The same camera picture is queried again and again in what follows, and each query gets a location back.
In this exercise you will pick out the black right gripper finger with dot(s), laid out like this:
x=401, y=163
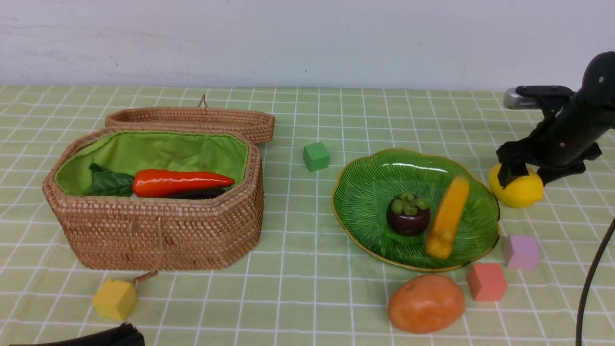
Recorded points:
x=551, y=175
x=510, y=171

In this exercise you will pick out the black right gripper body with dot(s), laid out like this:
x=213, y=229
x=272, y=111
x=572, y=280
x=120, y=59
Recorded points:
x=567, y=134

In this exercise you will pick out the yellow toy lemon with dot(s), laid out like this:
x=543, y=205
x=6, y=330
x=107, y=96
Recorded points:
x=521, y=193

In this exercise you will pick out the yellow toy banana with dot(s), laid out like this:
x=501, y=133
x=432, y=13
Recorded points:
x=440, y=240

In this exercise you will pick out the purple toy mangosteen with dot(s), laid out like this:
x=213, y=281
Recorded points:
x=408, y=214

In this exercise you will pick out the orange-brown toy potato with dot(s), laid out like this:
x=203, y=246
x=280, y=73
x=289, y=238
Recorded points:
x=426, y=304

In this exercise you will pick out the purple toy eggplant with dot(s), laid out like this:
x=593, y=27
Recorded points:
x=198, y=194

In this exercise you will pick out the orange toy carrot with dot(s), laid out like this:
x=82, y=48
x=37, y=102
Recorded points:
x=152, y=183

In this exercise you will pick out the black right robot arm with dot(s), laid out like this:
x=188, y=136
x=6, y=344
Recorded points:
x=598, y=88

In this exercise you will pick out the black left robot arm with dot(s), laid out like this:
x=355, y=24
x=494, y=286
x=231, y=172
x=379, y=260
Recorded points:
x=125, y=334

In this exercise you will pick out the lilac wooden cube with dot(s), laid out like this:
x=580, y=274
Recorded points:
x=521, y=252

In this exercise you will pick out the pink-red wooden cube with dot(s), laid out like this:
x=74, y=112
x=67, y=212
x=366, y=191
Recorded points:
x=486, y=282

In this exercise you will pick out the green leaf-shaped glass plate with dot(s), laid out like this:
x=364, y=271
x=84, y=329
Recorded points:
x=367, y=185

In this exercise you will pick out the green wooden cube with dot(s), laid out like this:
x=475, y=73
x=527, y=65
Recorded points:
x=316, y=156

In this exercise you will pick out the green checkered tablecloth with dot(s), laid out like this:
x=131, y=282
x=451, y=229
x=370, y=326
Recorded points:
x=306, y=284

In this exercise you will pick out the woven wicker basket lid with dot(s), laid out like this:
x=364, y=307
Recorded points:
x=256, y=126

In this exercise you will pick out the yellow wooden cube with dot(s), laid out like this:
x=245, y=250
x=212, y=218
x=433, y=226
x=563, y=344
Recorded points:
x=115, y=299

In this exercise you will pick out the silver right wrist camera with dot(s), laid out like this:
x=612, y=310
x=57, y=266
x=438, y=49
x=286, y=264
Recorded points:
x=550, y=99

